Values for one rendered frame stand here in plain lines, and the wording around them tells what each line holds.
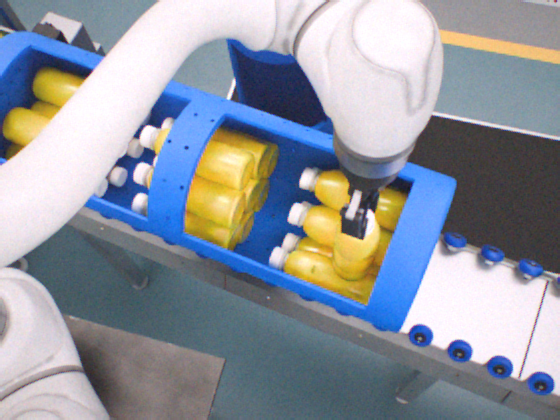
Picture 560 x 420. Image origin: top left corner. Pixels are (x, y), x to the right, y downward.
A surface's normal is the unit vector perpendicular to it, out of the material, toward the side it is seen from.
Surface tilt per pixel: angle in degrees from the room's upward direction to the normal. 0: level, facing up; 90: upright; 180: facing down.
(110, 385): 4
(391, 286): 47
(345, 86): 78
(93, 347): 4
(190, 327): 0
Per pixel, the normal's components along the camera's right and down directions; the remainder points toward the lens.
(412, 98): 0.47, 0.73
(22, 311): 0.69, -0.48
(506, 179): -0.07, -0.38
